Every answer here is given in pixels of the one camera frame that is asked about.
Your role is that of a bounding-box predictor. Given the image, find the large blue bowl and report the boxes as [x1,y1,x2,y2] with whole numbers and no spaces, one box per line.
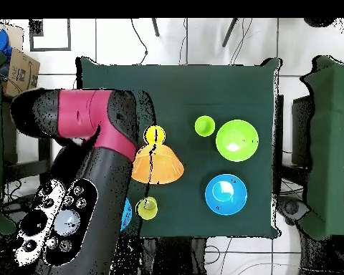
[120,197,133,232]
[204,173,249,216]

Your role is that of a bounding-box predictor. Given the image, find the green cup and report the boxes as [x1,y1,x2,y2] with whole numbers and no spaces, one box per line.
[193,115,216,138]

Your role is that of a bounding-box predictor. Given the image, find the large orange bowl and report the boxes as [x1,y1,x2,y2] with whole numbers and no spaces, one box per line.
[130,143,185,185]

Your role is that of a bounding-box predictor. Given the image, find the black tripod leg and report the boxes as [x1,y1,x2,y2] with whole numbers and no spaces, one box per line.
[221,17,239,48]
[150,17,161,37]

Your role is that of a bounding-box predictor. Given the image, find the large green bowl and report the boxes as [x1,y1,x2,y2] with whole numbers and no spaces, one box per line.
[215,119,260,163]

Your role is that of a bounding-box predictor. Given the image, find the black chair base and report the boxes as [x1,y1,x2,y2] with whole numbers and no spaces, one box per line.
[276,197,310,227]

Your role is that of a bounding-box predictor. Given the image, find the black floor cable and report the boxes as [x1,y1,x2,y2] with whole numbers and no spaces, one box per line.
[130,18,149,65]

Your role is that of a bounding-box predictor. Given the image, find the black stand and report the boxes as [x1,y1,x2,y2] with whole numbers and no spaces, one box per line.
[137,236,208,275]

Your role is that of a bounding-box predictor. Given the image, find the dark green table cloth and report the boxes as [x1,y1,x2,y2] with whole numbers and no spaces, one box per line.
[75,56,282,238]

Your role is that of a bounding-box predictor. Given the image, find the black square floor frame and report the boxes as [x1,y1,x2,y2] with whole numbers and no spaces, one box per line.
[28,18,72,52]

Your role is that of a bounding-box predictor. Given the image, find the black chair frame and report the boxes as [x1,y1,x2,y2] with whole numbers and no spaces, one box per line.
[1,97,53,193]

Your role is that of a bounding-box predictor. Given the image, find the pale translucent yellow cup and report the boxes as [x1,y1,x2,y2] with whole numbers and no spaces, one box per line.
[135,196,159,221]

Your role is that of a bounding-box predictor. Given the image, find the printed cardboard box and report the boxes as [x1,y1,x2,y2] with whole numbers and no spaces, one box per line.
[1,47,42,99]

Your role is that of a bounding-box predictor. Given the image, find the blue bag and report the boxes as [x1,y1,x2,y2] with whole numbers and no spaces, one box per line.
[0,28,13,58]

